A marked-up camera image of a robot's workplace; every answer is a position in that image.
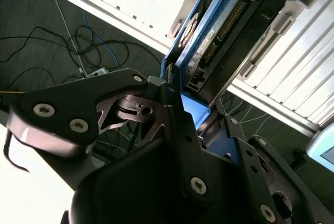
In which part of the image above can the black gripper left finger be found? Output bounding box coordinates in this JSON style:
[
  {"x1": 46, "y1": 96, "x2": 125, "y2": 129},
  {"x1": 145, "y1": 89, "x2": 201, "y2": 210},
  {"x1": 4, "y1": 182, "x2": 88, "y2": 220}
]
[{"x1": 7, "y1": 63, "x2": 215, "y2": 206}]

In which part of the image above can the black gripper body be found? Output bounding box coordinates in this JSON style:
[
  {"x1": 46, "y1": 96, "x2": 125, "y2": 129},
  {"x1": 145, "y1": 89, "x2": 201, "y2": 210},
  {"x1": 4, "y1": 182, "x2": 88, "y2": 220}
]
[{"x1": 61, "y1": 138, "x2": 259, "y2": 224}]

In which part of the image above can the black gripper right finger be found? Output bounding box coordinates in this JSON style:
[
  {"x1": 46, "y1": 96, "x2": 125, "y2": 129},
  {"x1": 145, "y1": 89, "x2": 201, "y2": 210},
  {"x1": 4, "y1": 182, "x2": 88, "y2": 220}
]
[{"x1": 215, "y1": 101, "x2": 327, "y2": 224}]

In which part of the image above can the hard disk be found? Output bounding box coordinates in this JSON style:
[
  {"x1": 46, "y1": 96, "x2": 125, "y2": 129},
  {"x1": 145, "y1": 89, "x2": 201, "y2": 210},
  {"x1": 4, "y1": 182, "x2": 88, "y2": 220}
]
[{"x1": 160, "y1": 0, "x2": 314, "y2": 157}]

